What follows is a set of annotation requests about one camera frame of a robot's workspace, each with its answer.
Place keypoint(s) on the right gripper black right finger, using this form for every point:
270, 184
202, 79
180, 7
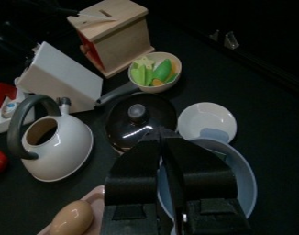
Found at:
205, 180

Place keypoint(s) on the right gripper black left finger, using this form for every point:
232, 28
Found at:
132, 180

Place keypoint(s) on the white knife block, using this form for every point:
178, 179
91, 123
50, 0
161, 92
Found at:
62, 78

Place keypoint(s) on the light blue plate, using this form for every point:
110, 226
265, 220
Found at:
244, 177

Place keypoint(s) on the pink tray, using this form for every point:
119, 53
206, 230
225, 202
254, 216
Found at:
95, 195

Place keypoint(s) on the black pan with lid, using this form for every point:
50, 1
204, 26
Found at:
134, 122

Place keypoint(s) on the tan toy egg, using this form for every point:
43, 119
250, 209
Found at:
73, 218

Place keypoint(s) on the small white bowl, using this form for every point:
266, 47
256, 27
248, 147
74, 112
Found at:
205, 120

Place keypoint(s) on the cream bowl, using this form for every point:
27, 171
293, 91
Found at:
157, 86

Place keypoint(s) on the light green vegetable slice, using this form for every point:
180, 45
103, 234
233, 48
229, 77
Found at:
138, 76

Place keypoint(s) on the dark green pea pod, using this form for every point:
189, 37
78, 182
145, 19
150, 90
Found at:
162, 69

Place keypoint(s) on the yellow vegetable slice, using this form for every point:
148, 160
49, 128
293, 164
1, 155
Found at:
174, 68

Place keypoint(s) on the white wedge board red piece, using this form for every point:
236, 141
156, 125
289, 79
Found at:
9, 107

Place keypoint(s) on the pale green star slice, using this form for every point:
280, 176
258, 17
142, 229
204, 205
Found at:
144, 62

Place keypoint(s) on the orange cutting board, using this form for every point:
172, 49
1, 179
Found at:
119, 36

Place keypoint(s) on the clear frame bracket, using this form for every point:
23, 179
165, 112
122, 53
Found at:
232, 40
214, 35

